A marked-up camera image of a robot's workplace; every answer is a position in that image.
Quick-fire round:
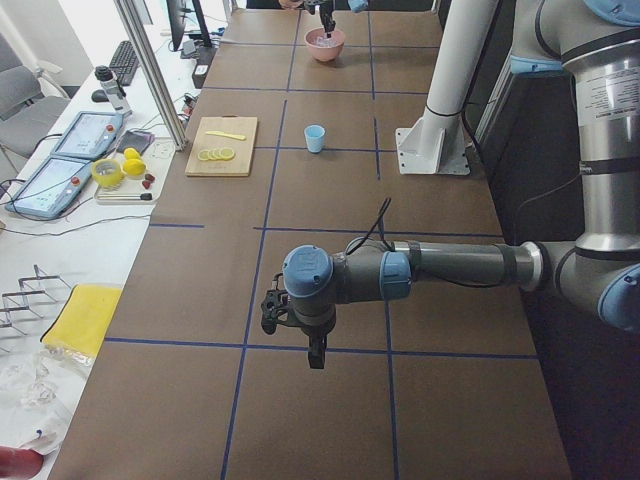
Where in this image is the light blue cup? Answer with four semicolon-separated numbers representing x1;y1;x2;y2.
304;124;326;154

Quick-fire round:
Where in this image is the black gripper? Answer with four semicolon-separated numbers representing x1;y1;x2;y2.
301;317;336;369
318;0;335;38

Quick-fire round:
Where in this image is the clear ice cubes pile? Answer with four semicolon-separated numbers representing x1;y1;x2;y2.
310;34;340;49

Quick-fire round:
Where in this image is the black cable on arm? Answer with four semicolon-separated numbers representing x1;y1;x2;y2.
344;197;506;288

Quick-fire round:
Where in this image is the blue teach pendant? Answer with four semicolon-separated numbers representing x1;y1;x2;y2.
5;155;92;220
52;111;124;160

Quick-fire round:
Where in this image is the grey office chair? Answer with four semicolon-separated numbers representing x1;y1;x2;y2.
1;36;70;171

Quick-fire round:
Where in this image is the yellow tape roll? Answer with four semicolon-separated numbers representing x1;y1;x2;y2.
91;159;124;188

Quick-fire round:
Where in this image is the red strawberry on tray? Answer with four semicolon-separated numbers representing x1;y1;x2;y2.
142;173;155;190

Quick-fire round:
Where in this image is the yellow cloth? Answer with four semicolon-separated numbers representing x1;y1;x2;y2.
40;284;122;359

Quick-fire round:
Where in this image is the wooden cutting board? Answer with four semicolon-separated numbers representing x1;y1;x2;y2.
185;116;258;177

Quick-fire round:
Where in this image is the dark notebook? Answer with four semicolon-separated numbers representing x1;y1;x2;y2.
116;130;155;154

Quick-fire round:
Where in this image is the black power strip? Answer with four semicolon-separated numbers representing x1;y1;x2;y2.
192;46;216;89

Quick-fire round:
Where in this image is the upper blue teach pendant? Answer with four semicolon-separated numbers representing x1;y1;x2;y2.
52;111;124;160

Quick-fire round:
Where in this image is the lemon slices row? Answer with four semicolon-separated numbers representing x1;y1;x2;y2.
197;147;235;162

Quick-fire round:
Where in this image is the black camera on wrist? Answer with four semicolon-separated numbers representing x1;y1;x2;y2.
261;289;296;335

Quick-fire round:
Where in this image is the black computer monitor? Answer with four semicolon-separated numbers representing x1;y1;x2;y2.
166;0;212;51

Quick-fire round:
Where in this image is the metal wire rack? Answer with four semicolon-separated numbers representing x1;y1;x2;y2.
1;264;72;341

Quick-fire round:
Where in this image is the aluminium frame post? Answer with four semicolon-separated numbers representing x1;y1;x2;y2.
114;0;188;151

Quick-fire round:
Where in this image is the yellow plastic knife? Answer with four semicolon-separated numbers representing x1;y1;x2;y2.
205;130;247;141

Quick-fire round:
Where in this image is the black keyboard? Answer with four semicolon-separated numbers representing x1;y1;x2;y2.
109;40;139;86

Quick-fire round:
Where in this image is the clear water bottle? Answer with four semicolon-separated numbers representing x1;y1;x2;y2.
94;65;132;117

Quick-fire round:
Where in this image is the white camera pole with base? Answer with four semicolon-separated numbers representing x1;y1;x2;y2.
396;0;498;176

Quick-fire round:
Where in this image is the yellow lemon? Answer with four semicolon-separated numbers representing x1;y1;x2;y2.
122;158;146;177
123;147;141;160

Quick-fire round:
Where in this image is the lower blue teach pendant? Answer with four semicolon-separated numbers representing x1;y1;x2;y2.
5;155;92;220

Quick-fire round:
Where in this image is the white tray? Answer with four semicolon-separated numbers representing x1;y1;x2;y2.
94;172;162;205

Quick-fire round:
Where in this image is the pink bowl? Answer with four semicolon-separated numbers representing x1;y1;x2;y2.
304;28;346;62

